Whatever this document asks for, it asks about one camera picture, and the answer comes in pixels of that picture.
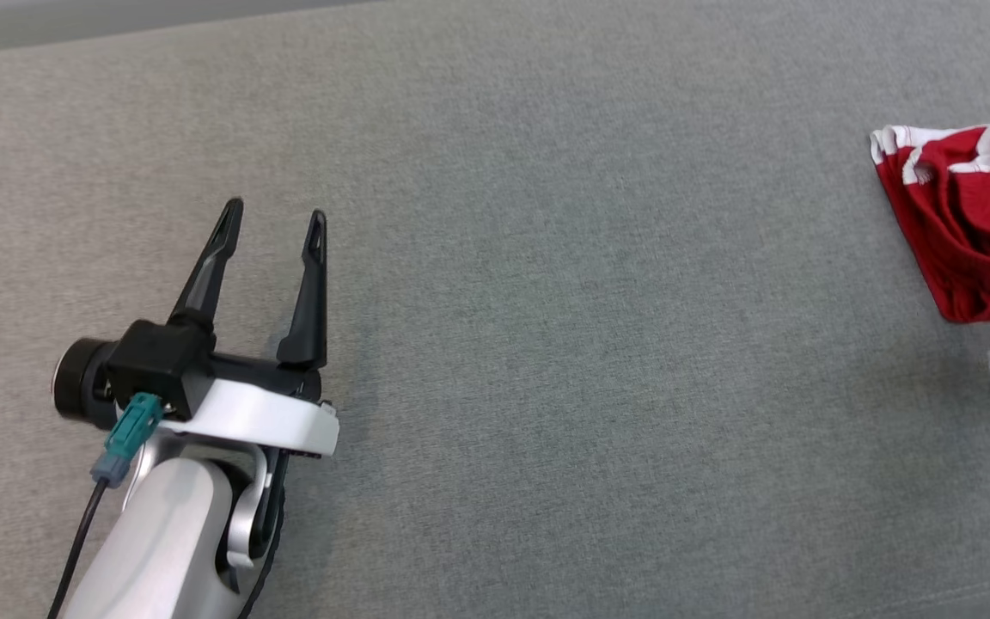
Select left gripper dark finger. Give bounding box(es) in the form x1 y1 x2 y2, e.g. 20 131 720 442
277 210 329 373
168 197 246 334

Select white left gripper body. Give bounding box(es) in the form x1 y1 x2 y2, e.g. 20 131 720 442
160 352 341 459

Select red shorts with white stripes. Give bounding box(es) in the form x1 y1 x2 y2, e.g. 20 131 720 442
870 112 990 324

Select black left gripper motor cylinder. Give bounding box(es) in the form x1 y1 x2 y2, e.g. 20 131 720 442
52 338 122 431

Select grey fabric sofa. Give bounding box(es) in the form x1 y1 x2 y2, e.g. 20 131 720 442
0 0 990 619

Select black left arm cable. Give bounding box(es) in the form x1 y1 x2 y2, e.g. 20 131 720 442
237 451 290 619

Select teal left camera connector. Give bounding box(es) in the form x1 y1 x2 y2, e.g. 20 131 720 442
91 393 164 489

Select thin black left camera cable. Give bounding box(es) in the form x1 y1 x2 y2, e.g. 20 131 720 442
46 480 109 619

